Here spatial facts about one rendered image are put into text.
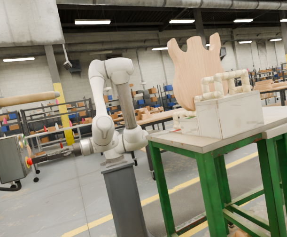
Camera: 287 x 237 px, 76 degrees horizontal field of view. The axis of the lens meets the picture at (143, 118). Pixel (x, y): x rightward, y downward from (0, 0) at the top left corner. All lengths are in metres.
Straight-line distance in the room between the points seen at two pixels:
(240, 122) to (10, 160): 1.04
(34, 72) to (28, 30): 11.51
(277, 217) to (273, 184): 0.19
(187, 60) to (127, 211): 1.24
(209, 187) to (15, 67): 12.03
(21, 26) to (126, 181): 1.24
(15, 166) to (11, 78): 11.36
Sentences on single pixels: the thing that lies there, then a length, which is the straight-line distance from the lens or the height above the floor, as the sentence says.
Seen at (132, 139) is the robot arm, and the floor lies 0.88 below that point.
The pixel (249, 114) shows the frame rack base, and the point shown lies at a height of 1.00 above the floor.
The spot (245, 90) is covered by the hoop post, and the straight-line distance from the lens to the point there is 0.99.
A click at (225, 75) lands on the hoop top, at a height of 1.20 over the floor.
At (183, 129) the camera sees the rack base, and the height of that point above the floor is 0.96.
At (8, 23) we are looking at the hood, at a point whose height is 1.45.
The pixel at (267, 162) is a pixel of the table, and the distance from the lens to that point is 1.17.
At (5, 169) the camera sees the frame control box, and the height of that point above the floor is 0.98.
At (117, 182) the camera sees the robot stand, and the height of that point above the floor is 0.57.
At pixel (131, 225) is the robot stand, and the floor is 0.19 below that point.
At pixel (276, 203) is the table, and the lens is 1.27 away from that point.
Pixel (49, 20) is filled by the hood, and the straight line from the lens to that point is 0.72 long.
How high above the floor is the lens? 1.15
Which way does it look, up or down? 4 degrees down
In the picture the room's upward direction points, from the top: 11 degrees counter-clockwise
